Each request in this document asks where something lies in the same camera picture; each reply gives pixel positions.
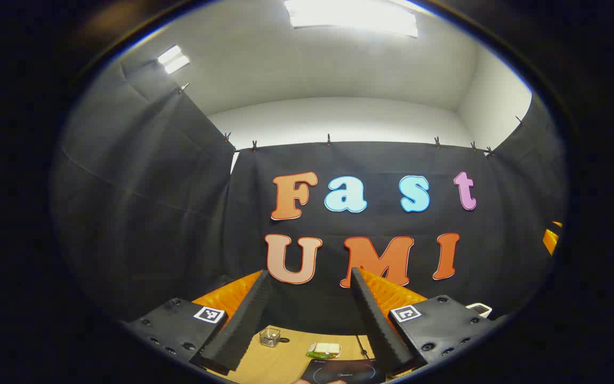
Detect large ceiling light panel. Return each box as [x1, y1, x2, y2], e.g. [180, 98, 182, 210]
[284, 0, 419, 38]

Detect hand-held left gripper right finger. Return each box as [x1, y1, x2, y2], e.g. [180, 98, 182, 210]
[351, 267, 507, 377]

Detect row of black cloth clips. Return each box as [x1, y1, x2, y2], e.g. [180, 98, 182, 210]
[178, 82, 525, 158]

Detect small ceiling light panel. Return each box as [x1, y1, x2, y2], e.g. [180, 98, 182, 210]
[158, 45, 190, 74]

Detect small glass jar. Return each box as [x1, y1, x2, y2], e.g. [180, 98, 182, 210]
[259, 327, 290, 348]

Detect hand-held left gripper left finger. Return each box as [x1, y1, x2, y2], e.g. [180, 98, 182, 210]
[120, 269, 273, 377]

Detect black induction cooktop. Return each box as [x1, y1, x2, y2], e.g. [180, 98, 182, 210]
[301, 358, 387, 384]

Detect black backdrop cloth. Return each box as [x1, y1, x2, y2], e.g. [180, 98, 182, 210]
[51, 45, 569, 334]

